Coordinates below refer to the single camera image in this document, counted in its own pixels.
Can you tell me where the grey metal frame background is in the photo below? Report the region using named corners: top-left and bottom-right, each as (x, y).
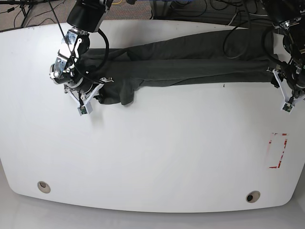
top-left (150, 0), bottom-right (174, 20)

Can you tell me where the wrist camera on image-left arm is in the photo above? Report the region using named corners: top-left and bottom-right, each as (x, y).
top-left (77, 103), bottom-right (93, 116)

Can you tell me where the black tripod stand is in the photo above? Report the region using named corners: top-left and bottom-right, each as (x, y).
top-left (0, 0), bottom-right (55, 28)

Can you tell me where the red tape rectangle marking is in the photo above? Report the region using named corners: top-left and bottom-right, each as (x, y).
top-left (267, 133), bottom-right (289, 169)

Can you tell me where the table cable grommet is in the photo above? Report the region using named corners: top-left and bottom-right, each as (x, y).
top-left (37, 181), bottom-right (51, 194)
top-left (246, 191), bottom-right (261, 203)

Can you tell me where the wrist camera on image-right arm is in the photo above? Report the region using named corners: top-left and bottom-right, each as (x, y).
top-left (281, 101), bottom-right (295, 113)

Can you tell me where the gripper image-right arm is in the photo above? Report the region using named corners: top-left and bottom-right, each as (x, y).
top-left (267, 68), bottom-right (305, 104)

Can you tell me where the dark grey T-shirt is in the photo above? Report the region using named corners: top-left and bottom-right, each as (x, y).
top-left (93, 29), bottom-right (274, 105)

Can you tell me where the black cable loops right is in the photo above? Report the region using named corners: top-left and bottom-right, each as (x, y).
top-left (223, 0), bottom-right (282, 70)

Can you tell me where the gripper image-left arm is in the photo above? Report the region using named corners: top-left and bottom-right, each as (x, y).
top-left (64, 78), bottom-right (114, 106)

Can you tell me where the right table cable grommet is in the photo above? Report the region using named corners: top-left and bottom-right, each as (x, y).
top-left (246, 191), bottom-right (261, 203)

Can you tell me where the left table cable grommet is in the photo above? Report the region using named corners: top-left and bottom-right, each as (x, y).
top-left (37, 181), bottom-right (51, 194)

